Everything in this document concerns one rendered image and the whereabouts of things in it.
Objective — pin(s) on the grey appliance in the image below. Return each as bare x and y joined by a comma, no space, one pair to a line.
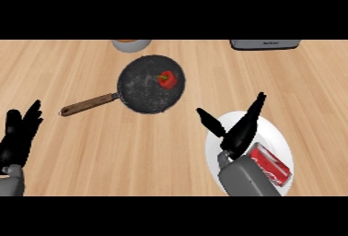
266,44

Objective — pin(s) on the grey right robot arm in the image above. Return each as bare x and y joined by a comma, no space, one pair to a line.
246,176

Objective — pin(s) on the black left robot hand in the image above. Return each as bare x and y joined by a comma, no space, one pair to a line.
16,135

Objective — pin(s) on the white plate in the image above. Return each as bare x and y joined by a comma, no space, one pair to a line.
280,144

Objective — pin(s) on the red soda can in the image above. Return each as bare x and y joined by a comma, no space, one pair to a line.
270,166

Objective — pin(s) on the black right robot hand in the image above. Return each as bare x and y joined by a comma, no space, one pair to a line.
242,130

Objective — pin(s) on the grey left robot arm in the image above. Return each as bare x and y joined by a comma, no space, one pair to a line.
11,181

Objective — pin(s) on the red bell pepper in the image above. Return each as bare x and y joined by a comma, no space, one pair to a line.
167,79

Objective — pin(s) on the grey round pot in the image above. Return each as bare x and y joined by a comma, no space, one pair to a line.
130,45

